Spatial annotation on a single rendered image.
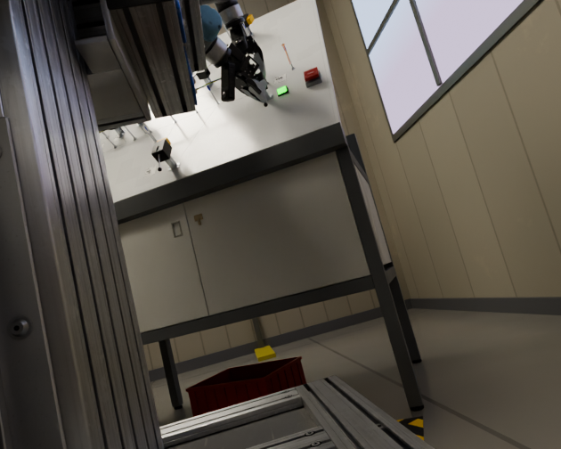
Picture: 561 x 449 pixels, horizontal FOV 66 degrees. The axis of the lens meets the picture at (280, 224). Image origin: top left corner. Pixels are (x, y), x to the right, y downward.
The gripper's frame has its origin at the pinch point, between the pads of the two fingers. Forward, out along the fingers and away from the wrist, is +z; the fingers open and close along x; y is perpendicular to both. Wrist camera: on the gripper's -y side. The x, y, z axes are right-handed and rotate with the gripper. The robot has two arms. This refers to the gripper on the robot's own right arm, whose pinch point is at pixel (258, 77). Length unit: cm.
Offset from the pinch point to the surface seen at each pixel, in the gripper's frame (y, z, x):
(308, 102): -12.7, 13.4, -13.5
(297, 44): 26.8, -4.4, -17.0
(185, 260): -32, 42, 44
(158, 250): -28, 37, 53
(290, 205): -33, 38, 3
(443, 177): 99, 102, -68
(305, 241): -39, 49, 3
